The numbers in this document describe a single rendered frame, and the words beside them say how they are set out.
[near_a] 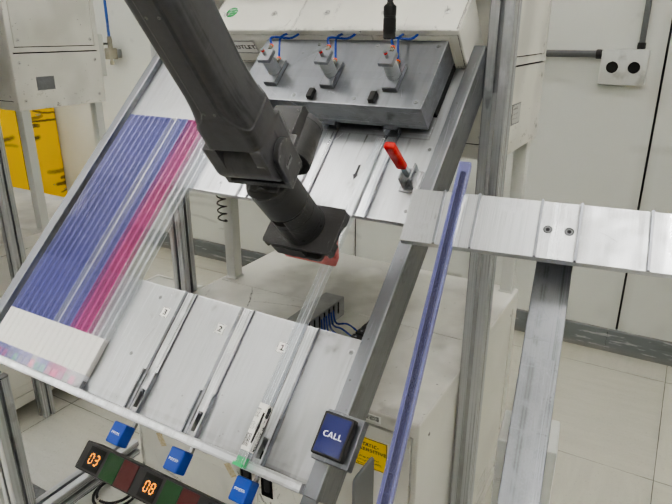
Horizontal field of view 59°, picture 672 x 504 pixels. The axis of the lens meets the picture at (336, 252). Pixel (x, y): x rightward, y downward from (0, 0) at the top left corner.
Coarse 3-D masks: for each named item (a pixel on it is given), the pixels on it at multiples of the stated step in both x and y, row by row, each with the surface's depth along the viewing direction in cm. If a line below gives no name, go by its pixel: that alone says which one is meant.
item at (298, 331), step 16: (368, 160) 90; (368, 176) 88; (352, 208) 86; (320, 272) 82; (320, 288) 81; (304, 304) 81; (304, 320) 80; (288, 352) 78; (288, 368) 78; (272, 384) 76; (272, 400) 76; (240, 448) 74
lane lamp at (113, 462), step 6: (108, 456) 85; (114, 456) 84; (108, 462) 84; (114, 462) 84; (120, 462) 84; (102, 468) 84; (108, 468) 84; (114, 468) 83; (102, 474) 84; (108, 474) 83; (114, 474) 83; (108, 480) 83
